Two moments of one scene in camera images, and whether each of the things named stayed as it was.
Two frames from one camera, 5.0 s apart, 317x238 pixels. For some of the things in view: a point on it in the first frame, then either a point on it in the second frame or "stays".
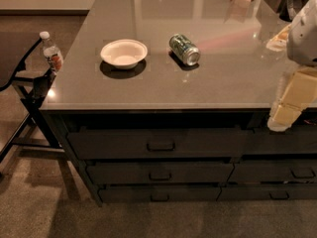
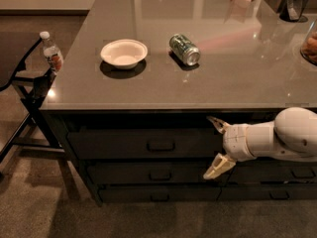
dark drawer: (158, 193) stays
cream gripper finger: (299, 93) to (235, 143)
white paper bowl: (124, 54) stays
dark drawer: (162, 144) stays
